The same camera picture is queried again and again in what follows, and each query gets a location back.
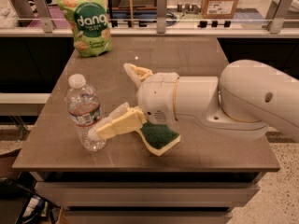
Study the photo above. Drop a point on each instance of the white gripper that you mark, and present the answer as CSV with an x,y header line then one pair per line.
x,y
157,97

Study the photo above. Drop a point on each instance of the clear plastic water bottle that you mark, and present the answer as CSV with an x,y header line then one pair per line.
x,y
84,109

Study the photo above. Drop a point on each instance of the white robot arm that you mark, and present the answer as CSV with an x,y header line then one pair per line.
x,y
242,102

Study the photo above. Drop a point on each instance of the green rice chip bag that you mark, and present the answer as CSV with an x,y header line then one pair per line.
x,y
89,24

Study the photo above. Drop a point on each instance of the green and yellow sponge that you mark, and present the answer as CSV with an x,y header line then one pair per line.
x,y
158,138

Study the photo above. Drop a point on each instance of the grey cabinet drawer front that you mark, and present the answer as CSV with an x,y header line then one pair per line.
x,y
147,194

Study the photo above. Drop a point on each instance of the cardboard box with label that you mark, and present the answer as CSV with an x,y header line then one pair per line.
x,y
218,9

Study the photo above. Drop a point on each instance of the metal railing post middle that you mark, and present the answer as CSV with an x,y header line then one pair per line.
x,y
161,16

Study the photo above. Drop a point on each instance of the metal railing post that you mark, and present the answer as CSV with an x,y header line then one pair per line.
x,y
44,15
161,16
276,24

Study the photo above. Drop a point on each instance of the metal railing post left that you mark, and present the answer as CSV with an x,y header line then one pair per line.
x,y
44,15

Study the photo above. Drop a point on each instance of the metal railing post right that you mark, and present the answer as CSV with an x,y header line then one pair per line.
x,y
276,24

